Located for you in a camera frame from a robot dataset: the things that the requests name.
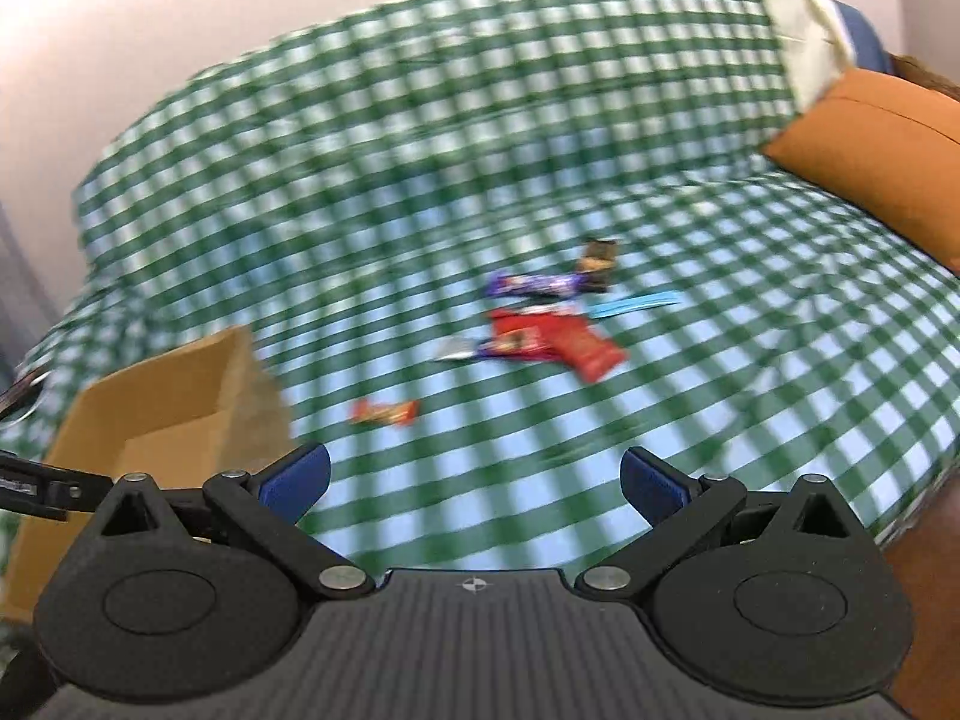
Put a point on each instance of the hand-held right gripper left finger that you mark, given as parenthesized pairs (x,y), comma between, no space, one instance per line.
(298,478)

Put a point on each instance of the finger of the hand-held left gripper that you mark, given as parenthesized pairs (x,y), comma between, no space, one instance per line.
(45,486)
(16,394)

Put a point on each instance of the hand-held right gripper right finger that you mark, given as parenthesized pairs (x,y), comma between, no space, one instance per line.
(654,486)

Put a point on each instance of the brown cardboard box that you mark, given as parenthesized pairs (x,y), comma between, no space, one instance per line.
(172,420)

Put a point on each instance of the purple snack packet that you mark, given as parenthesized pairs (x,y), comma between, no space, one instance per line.
(536,283)

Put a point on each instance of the small orange snack packet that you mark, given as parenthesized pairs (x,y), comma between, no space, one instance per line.
(386,412)

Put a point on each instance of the large red snack packet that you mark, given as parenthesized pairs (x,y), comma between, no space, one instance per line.
(589,349)

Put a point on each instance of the light blue stick packet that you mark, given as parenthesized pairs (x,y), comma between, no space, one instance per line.
(634,303)

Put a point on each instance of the silver snack wrapper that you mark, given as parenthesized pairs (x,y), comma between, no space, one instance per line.
(457,351)

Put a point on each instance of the dark brown snack packet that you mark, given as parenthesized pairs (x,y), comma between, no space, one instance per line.
(598,264)

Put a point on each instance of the green white checked blanket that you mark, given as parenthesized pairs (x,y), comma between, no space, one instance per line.
(480,165)

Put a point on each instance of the orange cushion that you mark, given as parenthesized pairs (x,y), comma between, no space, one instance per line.
(877,150)

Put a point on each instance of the white cloth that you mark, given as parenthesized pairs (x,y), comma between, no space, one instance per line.
(802,22)

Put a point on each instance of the brown furry object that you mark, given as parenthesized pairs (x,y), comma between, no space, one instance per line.
(926,75)

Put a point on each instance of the blue cushion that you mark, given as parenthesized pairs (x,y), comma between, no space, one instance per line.
(862,34)

